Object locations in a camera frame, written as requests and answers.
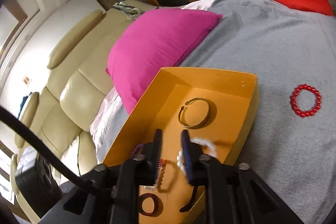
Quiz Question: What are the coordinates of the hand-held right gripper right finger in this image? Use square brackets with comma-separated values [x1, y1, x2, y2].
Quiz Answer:
[181, 130, 306, 224]

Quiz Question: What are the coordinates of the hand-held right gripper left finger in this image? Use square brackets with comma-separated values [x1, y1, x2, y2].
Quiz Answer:
[39, 129, 163, 224]

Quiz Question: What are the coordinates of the pink and clear bead bracelet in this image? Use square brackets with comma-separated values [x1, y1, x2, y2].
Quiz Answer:
[143, 158, 175, 194]

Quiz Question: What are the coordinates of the purple bead bracelet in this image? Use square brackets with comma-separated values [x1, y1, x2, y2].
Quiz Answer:
[130, 143, 145, 159]

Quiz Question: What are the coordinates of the white bead bracelet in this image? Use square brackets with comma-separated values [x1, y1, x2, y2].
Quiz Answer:
[176, 137, 219, 174]

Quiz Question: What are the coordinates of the black hair tie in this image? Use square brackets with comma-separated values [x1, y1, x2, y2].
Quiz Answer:
[179, 185, 200, 212]

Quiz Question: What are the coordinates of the maroon thread bangle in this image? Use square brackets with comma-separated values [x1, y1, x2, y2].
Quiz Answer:
[137, 193, 159, 216]

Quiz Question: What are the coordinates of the metal cuff bracelet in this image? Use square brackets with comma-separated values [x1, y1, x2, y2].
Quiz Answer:
[178, 98, 211, 128]

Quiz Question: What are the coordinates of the orange cardboard box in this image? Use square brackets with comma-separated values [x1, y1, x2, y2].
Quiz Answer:
[101, 67, 260, 224]

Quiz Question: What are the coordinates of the cream leather sofa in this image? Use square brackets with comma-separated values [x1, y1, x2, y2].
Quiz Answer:
[10, 0, 155, 216]

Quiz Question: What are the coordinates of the magenta pillow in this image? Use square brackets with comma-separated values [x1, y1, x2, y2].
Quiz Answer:
[105, 9, 223, 114]

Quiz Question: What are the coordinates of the black bag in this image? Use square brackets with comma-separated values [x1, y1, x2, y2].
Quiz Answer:
[14, 153, 63, 218]

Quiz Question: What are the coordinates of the blue cloth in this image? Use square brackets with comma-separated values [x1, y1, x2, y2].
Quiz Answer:
[18, 91, 40, 119]

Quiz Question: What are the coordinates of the grey blanket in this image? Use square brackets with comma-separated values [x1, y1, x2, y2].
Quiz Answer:
[181, 0, 336, 224]

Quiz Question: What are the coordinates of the patterned cloth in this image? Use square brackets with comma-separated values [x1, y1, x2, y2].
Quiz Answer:
[113, 1, 146, 21]

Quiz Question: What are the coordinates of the red bead bracelet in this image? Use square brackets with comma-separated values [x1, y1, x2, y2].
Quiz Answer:
[290, 84, 322, 118]

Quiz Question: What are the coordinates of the black cable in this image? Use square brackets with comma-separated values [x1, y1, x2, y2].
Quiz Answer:
[0, 105, 97, 193]

